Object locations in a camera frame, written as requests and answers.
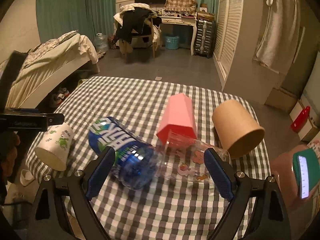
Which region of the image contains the white paper cup green print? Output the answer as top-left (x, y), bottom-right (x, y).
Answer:
top-left (35, 122), bottom-right (74, 171)

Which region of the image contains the brown kraft paper cup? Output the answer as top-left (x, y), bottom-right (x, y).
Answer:
top-left (212, 100), bottom-right (265, 159)

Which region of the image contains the clear glass cup with stickers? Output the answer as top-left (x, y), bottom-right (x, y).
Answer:
top-left (153, 131), bottom-right (231, 184)

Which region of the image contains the pink faceted cup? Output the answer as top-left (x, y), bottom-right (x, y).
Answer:
top-left (156, 93), bottom-right (197, 144)

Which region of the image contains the person's hand holding phone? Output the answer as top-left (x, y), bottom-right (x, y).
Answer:
top-left (270, 144), bottom-right (319, 211)

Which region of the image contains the white red sneaker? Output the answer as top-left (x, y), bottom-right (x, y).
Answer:
top-left (50, 88), bottom-right (70, 107)

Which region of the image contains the bed with beige bedding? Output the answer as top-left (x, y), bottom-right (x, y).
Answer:
top-left (5, 30), bottom-right (98, 108)

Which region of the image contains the smartphone in green case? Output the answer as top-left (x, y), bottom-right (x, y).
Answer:
top-left (292, 148), bottom-right (319, 199)

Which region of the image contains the checkered grey white tablecloth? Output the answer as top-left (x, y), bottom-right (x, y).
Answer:
top-left (25, 76), bottom-right (272, 240)

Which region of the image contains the red bottle on floor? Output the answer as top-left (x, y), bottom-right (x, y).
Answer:
top-left (290, 106), bottom-right (310, 133)

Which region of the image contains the blue plastic water bottle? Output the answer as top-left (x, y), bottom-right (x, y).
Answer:
top-left (88, 116), bottom-right (163, 190)

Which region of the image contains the large clear water jug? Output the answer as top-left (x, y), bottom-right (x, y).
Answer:
top-left (94, 33), bottom-right (108, 53)

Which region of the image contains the white small refrigerator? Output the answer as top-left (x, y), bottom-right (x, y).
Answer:
top-left (301, 52), bottom-right (320, 115)

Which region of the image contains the green window curtain left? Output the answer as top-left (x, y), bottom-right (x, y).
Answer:
top-left (36, 0), bottom-right (116, 42)

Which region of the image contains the wooden chair piled with clothes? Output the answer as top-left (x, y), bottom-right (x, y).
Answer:
top-left (113, 3), bottom-right (162, 56)

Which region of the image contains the hanging beige towel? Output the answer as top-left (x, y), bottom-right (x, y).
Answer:
top-left (255, 0), bottom-right (300, 74)

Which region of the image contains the blue laundry basket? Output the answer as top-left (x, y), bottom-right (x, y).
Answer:
top-left (164, 35), bottom-right (180, 50)

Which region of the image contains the dark hard-shell suitcase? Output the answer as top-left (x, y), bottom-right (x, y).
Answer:
top-left (194, 20), bottom-right (215, 58)

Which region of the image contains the white desk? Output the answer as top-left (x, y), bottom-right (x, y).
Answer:
top-left (157, 13), bottom-right (198, 56)

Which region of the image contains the plaid cloth cover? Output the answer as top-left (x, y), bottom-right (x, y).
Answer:
top-left (164, 0), bottom-right (197, 14)

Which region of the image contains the white louvered wardrobe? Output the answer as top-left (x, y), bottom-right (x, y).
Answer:
top-left (213, 0), bottom-right (279, 104)

